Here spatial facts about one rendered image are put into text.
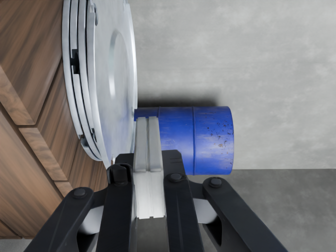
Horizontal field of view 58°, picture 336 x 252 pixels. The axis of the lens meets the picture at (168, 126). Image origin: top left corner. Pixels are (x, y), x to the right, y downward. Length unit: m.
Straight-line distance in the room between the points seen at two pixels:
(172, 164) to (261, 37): 2.41
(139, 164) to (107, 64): 0.24
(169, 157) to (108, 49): 0.24
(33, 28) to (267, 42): 2.38
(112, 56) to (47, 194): 0.18
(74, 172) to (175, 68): 2.31
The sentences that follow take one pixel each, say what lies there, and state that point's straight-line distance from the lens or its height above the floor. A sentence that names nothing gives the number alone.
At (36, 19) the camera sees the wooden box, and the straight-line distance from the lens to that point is 0.30.
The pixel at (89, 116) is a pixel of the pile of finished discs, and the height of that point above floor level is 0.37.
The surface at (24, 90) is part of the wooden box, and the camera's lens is 0.27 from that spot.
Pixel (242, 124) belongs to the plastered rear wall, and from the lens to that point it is 3.19.
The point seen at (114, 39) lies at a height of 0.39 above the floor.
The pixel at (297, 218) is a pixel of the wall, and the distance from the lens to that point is 3.65.
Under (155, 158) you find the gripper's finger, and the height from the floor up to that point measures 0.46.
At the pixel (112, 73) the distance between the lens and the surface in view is 0.39.
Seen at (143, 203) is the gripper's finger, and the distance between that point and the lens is 0.16.
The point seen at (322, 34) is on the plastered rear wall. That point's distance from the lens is 2.70.
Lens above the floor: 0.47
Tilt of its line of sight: 2 degrees down
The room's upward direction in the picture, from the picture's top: 89 degrees clockwise
